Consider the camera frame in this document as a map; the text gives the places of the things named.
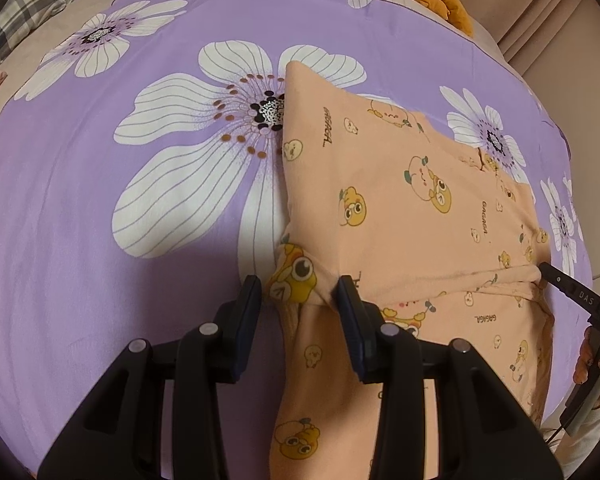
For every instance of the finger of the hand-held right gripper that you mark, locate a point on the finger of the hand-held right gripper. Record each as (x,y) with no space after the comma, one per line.
(575,295)

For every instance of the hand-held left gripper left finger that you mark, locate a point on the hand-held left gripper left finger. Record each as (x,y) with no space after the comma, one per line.
(245,320)

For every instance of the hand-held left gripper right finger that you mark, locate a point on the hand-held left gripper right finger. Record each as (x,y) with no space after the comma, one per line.
(352,330)

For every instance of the orange printed baby shirt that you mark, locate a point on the orange printed baby shirt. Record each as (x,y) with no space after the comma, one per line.
(405,240)

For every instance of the person's right forearm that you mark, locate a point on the person's right forearm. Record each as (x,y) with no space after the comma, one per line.
(575,445)

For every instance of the person's right hand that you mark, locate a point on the person's right hand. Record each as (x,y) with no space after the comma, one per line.
(586,357)

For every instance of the purple floral blanket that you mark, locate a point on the purple floral blanket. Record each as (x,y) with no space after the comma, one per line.
(80,210)

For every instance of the pink curtain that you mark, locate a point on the pink curtain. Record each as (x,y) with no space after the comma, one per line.
(530,10)

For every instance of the plaid grey pillow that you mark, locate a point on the plaid grey pillow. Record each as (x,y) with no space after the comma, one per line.
(25,5)

